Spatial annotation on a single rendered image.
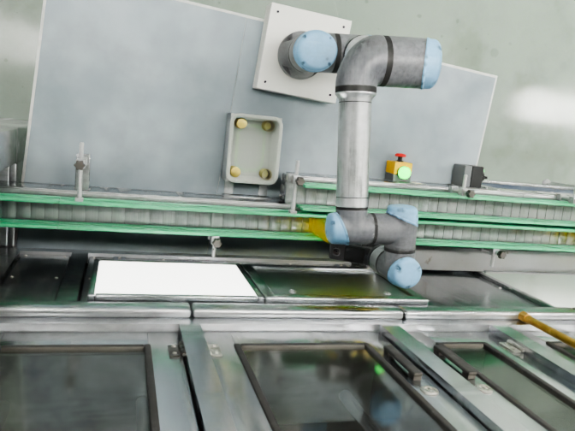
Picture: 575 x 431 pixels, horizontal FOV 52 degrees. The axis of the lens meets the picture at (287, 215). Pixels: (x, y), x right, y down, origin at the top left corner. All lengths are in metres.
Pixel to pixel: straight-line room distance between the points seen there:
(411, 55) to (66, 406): 1.00
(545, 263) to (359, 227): 1.23
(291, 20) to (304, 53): 0.25
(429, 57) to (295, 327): 0.70
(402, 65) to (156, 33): 0.89
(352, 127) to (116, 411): 0.77
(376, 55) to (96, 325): 0.86
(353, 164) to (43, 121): 1.04
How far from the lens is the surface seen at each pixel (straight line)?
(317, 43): 1.75
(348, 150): 1.35
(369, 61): 1.36
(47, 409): 1.08
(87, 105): 1.97
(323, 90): 1.99
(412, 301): 1.67
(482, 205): 2.24
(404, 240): 1.41
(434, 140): 2.26
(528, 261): 2.41
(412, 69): 1.39
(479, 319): 1.70
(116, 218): 1.87
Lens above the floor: 2.72
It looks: 71 degrees down
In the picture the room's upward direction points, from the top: 124 degrees clockwise
